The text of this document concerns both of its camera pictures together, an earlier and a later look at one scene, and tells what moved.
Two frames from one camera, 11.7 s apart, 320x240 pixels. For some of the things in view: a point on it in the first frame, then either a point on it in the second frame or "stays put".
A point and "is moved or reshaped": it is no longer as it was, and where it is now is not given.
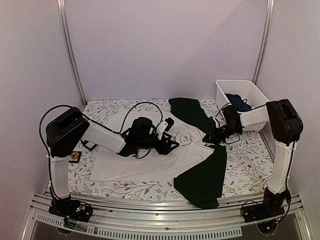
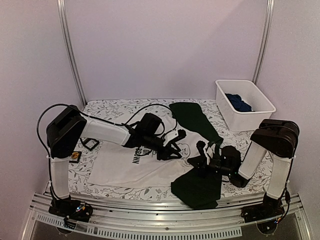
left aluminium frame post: [61, 10] stays put
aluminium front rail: [168, 220] stays put
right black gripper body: [216, 132] → [206, 163]
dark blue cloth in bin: [236, 100] stays put
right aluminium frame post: [265, 37] stays put
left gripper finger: [174, 146] → [171, 157]
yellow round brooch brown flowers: [75, 155] stays put
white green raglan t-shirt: [198, 168] is moved or reshaped
